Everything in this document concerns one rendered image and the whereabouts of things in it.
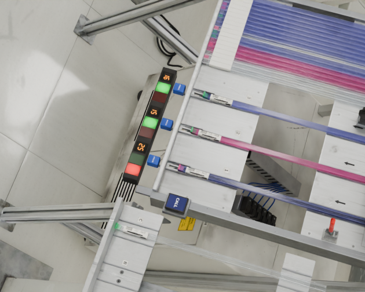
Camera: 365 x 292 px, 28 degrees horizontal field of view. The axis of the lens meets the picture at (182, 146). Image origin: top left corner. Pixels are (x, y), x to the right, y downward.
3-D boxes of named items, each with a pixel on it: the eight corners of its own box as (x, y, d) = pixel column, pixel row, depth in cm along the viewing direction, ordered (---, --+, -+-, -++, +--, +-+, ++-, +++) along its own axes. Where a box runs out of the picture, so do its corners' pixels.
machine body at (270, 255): (71, 245, 250) (201, 248, 206) (137, 76, 278) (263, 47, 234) (192, 312, 288) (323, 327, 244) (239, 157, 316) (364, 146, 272)
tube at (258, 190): (177, 171, 185) (177, 169, 184) (179, 165, 186) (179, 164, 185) (373, 227, 179) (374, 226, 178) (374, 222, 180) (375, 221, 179)
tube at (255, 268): (115, 229, 172) (114, 228, 171) (117, 224, 173) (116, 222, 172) (324, 292, 165) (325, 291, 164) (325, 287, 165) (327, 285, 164)
